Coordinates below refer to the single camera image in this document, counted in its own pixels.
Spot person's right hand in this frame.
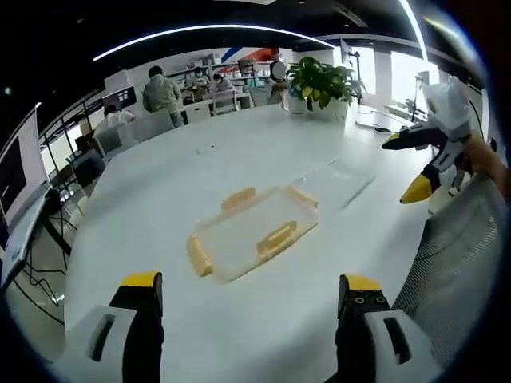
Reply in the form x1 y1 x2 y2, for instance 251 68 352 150
458 133 511 189

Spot side desk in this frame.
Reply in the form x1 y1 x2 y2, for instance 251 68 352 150
0 191 53 289

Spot dark monitor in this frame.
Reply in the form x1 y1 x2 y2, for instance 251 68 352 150
101 85 138 115

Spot large display screen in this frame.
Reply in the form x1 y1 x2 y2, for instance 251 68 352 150
0 106 51 233

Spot flat white table item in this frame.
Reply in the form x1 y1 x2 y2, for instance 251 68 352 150
354 118 395 135

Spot black tripod stand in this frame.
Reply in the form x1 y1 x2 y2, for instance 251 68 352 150
411 73 431 121

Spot clear lid with yellow buckles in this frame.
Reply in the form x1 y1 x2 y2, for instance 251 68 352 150
186 185 321 285

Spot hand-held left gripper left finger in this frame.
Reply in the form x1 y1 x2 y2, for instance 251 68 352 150
51 270 165 383

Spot grey mesh chair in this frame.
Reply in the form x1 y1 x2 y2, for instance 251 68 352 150
390 174 511 370

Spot clear plastic container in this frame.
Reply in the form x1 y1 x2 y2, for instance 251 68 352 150
286 157 377 209

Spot black floor cables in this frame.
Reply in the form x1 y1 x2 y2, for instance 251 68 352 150
22 199 81 308

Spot curved ceiling light strip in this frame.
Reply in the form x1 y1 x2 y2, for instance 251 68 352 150
92 24 329 62

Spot straight ceiling light strip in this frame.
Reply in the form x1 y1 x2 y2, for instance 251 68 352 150
398 0 431 61

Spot green potted plant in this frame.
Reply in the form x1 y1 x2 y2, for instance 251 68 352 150
284 56 367 123

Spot white office chair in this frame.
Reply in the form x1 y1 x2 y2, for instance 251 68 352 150
184 99 213 124
137 109 177 140
94 126 140 157
210 88 241 116

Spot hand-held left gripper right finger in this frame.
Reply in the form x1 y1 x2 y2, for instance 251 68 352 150
335 273 445 383

